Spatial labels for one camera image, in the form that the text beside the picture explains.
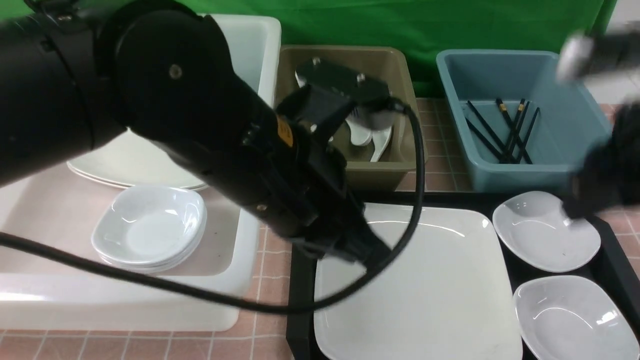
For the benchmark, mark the large white plastic tub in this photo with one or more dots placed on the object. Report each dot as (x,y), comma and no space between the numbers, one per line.
(60,208)

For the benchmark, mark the stacked small white bowls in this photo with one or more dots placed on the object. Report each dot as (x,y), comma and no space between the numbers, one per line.
(150,229)

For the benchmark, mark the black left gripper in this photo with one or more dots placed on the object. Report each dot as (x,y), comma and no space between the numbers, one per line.
(309,203)

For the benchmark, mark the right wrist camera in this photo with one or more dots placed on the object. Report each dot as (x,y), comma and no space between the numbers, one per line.
(583,56)

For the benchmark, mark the black chopstick in bin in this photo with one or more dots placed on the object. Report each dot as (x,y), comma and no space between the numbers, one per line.
(487,131)
(488,145)

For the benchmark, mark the stacked white square plates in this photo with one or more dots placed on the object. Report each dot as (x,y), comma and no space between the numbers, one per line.
(130,160)

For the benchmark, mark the black chopstick gold band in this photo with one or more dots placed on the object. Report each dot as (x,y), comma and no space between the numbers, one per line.
(507,118)
(514,128)

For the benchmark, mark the blue plastic bin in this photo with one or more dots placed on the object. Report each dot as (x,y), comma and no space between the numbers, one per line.
(569,123)

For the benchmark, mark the white spoon in bin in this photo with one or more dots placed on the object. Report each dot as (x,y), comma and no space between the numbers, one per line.
(380,139)
(360,136)

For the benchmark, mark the large white square plate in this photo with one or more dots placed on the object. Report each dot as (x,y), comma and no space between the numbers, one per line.
(446,297)

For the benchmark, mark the green backdrop cloth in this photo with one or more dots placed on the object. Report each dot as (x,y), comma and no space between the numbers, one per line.
(423,28)

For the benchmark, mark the olive green plastic bin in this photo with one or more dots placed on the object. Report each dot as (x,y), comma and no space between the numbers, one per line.
(383,63)

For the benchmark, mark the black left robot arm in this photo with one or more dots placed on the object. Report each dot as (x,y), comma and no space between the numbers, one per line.
(76,76)

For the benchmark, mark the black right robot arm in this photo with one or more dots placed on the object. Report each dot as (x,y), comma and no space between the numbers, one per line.
(610,174)

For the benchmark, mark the small white bowl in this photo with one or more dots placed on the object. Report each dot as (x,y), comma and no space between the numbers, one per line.
(568,317)
(535,228)

